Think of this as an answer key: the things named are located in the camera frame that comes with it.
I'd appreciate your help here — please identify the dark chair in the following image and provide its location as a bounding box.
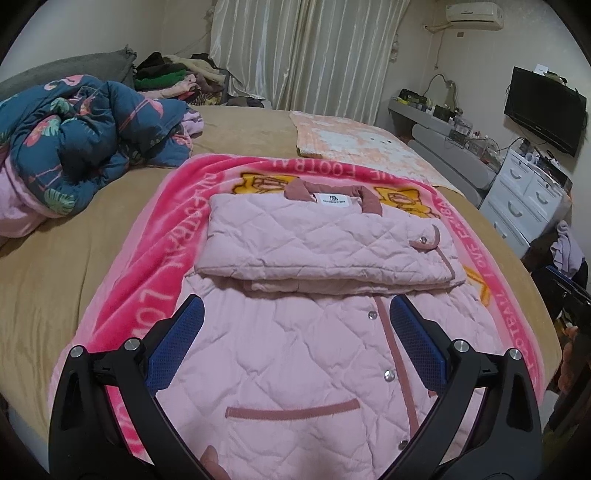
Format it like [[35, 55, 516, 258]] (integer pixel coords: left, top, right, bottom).
[[522, 228, 561, 273]]

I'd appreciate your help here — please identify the person's right hand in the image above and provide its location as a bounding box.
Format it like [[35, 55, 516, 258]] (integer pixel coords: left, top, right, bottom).
[[558, 323, 580, 395]]

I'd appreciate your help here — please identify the grey padded headboard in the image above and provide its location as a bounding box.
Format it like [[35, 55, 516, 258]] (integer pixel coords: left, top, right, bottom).
[[0, 46, 137, 100]]

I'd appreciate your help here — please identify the pile of clothes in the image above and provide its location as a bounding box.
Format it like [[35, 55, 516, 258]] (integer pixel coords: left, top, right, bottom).
[[134, 52, 232, 107]]

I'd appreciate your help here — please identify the purple garment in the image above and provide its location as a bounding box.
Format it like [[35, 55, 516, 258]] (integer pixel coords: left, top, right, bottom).
[[549, 220, 586, 280]]

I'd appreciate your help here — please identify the pink quilted jacket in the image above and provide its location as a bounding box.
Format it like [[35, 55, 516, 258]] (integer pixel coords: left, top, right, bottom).
[[145, 180, 509, 480]]

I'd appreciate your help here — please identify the clutter of small desk items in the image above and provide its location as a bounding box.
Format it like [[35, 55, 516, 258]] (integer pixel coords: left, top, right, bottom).
[[397, 88, 504, 162]]

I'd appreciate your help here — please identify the blue floral duvet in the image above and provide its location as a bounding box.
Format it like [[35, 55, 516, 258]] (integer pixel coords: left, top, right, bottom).
[[0, 74, 204, 238]]

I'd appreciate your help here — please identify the white air conditioner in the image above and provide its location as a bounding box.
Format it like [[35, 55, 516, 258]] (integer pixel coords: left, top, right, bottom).
[[444, 2, 505, 32]]

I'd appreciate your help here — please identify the pink printed blanket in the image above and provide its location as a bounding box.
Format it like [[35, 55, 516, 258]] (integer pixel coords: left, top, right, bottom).
[[51, 154, 546, 467]]

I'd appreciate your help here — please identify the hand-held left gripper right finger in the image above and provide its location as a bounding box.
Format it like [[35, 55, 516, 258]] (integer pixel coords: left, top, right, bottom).
[[379, 294, 543, 480]]

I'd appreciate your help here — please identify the bed with tan sheet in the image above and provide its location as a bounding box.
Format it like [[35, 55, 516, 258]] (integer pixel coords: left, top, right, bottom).
[[0, 104, 561, 444]]

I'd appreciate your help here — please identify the black television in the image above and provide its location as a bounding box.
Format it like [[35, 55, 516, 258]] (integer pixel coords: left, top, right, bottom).
[[503, 66, 588, 158]]

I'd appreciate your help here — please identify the oval vanity mirror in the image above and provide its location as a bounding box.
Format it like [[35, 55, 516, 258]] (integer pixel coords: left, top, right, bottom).
[[427, 74, 459, 109]]

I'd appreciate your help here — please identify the white drawer chest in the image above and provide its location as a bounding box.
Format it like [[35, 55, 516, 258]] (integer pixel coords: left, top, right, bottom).
[[479, 148, 573, 259]]

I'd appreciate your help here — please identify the person's left hand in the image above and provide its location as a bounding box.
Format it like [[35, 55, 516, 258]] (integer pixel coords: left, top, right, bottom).
[[202, 444, 232, 480]]

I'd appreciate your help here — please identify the peach printed blanket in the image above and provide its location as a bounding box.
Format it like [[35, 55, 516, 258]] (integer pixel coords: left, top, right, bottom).
[[288, 110, 472, 192]]

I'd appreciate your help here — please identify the white curtain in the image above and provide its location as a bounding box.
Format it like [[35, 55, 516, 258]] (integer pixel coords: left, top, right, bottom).
[[208, 0, 411, 125]]

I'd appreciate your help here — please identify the grey vanity desk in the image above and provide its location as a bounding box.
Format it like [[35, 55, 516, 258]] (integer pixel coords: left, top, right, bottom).
[[387, 99, 502, 195]]

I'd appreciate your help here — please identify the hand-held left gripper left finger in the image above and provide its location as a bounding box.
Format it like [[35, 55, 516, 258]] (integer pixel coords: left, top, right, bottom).
[[48, 294, 206, 480]]

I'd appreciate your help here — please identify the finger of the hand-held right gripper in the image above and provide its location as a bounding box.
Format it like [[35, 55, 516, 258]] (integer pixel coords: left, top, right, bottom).
[[531, 264, 591, 319]]

